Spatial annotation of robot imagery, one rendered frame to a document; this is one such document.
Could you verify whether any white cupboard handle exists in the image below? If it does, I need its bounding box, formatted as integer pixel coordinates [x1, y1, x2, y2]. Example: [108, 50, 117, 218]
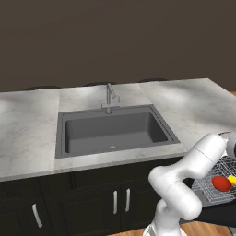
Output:
[124, 187, 132, 213]
[112, 190, 119, 216]
[31, 203, 43, 230]

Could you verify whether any red bowl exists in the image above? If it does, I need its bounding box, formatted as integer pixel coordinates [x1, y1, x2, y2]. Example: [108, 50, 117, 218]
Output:
[211, 175, 233, 193]

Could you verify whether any grey metal tap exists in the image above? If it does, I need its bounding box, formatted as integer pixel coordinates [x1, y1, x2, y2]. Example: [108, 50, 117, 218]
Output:
[101, 82, 121, 115]

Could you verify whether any black dishwasher door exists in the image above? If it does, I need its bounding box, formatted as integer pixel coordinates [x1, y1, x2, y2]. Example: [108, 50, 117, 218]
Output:
[183, 185, 236, 229]

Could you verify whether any yellow cup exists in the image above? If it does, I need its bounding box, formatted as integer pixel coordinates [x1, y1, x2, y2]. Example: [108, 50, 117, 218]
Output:
[227, 174, 236, 187]

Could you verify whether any dark grey sink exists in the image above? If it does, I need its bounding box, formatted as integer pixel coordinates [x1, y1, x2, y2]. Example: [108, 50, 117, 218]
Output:
[54, 103, 182, 159]

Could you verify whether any black cupboard door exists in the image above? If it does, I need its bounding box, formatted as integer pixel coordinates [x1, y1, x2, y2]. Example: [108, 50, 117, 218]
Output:
[119, 178, 162, 232]
[0, 196, 60, 236]
[59, 183, 122, 236]

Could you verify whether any wire dishwasher rack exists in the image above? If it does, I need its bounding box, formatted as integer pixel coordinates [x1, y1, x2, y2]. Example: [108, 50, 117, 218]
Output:
[191, 154, 236, 205]

